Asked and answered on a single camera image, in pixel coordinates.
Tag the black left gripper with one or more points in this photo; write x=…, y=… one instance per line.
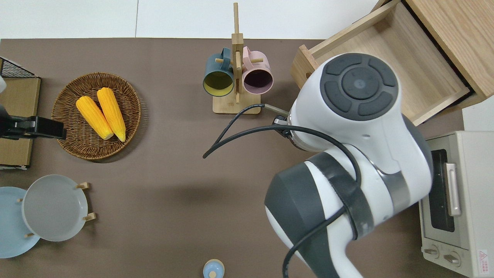
x=31, y=128

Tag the pink mug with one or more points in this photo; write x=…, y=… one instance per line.
x=257, y=73

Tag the round wicker basket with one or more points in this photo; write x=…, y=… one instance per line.
x=71, y=135

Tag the white toaster oven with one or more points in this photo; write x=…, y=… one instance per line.
x=469, y=200

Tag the dark blue mug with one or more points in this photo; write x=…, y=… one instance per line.
x=217, y=75

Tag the small blue bell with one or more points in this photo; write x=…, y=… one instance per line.
x=213, y=269

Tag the brown table mat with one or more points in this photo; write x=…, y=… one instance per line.
x=173, y=185

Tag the grey plate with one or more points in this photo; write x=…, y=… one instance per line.
x=54, y=208

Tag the light wooden cabinet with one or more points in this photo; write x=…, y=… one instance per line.
x=459, y=38

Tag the light blue plate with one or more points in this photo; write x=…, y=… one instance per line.
x=11, y=227

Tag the wooden mug tree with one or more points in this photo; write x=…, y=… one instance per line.
x=236, y=104

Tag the yellow corn cob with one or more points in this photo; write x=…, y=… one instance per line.
x=112, y=114
x=94, y=117

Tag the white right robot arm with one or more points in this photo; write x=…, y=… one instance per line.
x=355, y=162

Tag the wooden plate rack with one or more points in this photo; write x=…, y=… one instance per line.
x=89, y=217

